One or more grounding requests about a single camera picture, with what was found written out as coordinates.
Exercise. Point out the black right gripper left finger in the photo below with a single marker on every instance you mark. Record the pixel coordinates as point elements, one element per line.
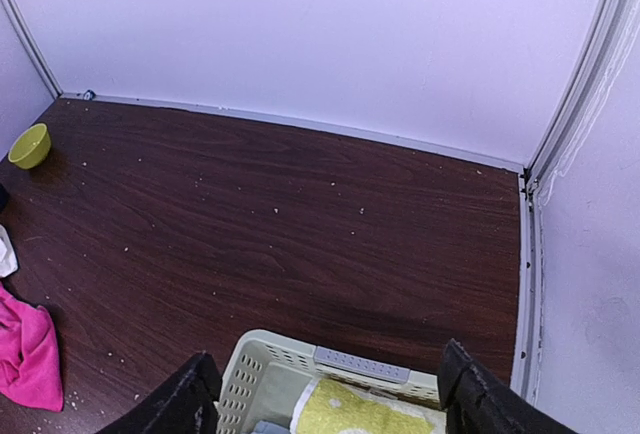
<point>183,403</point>

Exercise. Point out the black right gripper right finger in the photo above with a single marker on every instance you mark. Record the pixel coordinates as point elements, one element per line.
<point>476,401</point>

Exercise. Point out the pink towel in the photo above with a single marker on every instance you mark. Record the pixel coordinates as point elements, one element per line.
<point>30,357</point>

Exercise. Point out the light blue rolled towel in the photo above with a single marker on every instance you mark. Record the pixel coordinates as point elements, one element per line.
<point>266,427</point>

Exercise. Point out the beige plastic basket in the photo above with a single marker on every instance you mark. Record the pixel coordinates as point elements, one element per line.
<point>268,372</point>

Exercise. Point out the yellow rolled towel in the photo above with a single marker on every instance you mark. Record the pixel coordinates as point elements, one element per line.
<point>329,406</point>

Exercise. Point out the white crumpled towel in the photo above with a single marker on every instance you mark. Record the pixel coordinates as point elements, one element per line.
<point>8,259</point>

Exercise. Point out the green bowl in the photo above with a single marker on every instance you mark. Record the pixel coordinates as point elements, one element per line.
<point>31,148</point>

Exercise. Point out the left aluminium frame post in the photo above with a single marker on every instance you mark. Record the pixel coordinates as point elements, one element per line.
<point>31,48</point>

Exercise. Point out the aluminium frame post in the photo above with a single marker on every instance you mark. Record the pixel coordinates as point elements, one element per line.
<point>31,48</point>
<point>608,44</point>

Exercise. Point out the right aluminium frame post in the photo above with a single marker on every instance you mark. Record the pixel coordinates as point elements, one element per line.
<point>608,44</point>

